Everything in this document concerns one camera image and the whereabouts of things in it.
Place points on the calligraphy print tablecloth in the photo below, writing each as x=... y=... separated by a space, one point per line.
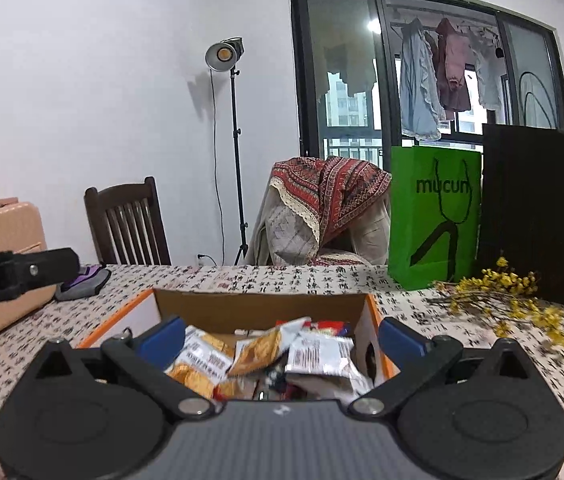
x=75 y=320

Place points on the hanging light blue shirt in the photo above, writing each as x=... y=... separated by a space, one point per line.
x=421 y=113

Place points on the red white snack packet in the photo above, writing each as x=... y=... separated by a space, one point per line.
x=324 y=328

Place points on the green mucun paper bag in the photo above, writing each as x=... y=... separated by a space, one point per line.
x=434 y=215

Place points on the red orange cardboard box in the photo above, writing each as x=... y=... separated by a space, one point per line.
x=221 y=315

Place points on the yellow dried flower branch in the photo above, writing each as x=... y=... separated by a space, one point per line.
x=503 y=300

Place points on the studio light on stand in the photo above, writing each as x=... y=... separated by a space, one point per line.
x=223 y=57

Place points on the chair with patterned red blanket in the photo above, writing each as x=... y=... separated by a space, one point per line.
x=314 y=208

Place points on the black framed balcony door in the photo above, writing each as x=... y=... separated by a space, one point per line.
x=375 y=74

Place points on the purple grey pouch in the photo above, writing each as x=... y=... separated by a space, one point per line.
x=89 y=282

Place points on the black paper bag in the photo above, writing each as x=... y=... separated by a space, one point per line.
x=522 y=216

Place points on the white label snack packet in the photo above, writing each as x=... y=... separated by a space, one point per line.
x=314 y=355

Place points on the dark wooden chair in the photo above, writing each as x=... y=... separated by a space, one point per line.
x=126 y=224

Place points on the white orange cracker packet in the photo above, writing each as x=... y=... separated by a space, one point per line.
x=202 y=363

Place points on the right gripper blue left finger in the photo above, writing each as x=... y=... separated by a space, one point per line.
x=161 y=344

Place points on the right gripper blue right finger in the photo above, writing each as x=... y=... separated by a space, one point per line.
x=400 y=344

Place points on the hanging pink garment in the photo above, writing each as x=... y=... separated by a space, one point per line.
x=452 y=55

